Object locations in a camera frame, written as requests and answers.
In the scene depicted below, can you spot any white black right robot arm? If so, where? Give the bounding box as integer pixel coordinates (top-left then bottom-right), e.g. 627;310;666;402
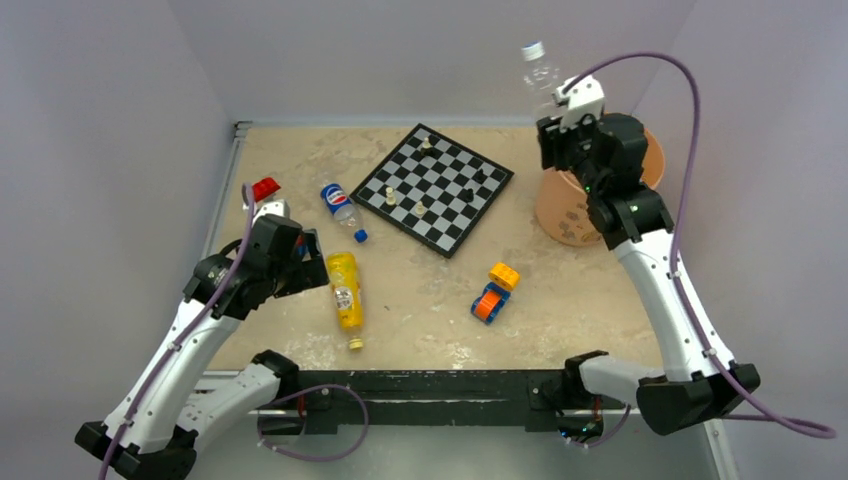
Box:
536;114;761;435

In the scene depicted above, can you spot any red toy block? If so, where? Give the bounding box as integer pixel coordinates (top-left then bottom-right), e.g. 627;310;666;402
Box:
252;177;280;202

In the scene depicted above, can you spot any black white chessboard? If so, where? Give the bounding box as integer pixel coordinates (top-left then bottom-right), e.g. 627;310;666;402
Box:
350;124;514;258

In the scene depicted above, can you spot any yellow juice bottle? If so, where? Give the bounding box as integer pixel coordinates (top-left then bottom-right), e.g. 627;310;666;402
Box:
326;252;365;351

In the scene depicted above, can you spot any aluminium table frame rail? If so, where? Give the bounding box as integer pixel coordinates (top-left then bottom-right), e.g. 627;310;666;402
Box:
199;120;254;259

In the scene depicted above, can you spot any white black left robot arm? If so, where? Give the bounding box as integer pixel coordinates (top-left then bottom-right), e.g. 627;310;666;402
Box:
75;213;329;479

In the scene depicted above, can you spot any orange blue toy car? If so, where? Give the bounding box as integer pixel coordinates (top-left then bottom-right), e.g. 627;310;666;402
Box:
470;282;511;325

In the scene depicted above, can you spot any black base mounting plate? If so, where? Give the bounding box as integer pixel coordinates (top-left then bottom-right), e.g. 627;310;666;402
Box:
268;369;623;434

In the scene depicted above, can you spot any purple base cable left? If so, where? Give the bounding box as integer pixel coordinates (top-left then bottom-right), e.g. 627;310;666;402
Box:
256;384;370;464

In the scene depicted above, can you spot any white chess piece left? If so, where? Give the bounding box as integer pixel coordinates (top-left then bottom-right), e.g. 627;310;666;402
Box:
385;187;397;206

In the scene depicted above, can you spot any clear plastic bottle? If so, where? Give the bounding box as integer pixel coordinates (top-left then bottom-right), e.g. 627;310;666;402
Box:
521;41;561;121

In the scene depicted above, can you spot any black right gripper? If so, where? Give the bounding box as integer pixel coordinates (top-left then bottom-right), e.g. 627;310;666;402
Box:
539;109;605;197

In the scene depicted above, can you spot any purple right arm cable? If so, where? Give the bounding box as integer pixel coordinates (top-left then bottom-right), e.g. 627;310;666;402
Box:
563;52;837;440

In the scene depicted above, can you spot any blue pepsi bottle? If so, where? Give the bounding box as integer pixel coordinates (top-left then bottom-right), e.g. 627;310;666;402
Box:
320;182;368;243

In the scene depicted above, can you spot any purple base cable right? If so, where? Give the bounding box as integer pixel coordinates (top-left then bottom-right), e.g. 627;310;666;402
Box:
563;394;632;450

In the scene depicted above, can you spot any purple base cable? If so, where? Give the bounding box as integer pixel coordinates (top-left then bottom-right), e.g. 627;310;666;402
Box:
563;394;632;450
256;384;370;464

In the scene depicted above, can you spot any orange plastic bin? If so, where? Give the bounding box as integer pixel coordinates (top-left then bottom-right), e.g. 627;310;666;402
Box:
535;130;666;247

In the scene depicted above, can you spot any yellow toy block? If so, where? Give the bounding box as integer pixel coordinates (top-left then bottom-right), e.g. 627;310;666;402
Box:
488;262;521;292

